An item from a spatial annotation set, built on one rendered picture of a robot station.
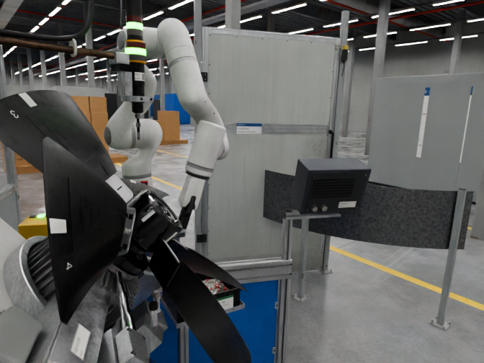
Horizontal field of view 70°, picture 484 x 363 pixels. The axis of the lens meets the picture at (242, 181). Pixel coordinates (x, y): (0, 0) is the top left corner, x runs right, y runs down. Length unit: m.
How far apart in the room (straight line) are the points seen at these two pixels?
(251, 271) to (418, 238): 1.50
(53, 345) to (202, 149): 0.65
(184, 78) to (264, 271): 0.77
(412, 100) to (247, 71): 4.63
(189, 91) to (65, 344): 0.74
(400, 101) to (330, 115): 4.14
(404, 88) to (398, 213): 4.71
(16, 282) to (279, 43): 2.44
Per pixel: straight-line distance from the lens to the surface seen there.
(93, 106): 8.97
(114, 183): 0.78
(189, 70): 1.08
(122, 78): 0.80
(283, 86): 2.81
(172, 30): 1.14
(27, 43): 0.73
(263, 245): 3.00
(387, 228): 2.55
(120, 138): 1.42
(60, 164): 0.49
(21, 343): 0.56
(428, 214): 2.58
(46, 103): 0.82
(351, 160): 1.42
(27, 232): 1.26
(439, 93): 6.78
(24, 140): 0.75
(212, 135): 1.01
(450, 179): 6.74
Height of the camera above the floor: 1.44
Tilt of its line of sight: 12 degrees down
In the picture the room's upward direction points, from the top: 2 degrees clockwise
